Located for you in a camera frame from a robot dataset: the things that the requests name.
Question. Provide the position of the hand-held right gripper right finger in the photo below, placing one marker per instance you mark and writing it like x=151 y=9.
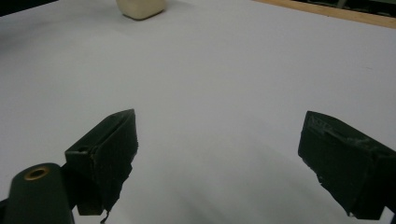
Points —
x=345 y=168

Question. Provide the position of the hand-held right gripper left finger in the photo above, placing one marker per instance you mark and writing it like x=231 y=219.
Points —
x=109 y=155

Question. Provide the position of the beige square cup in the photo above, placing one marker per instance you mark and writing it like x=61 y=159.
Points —
x=141 y=7

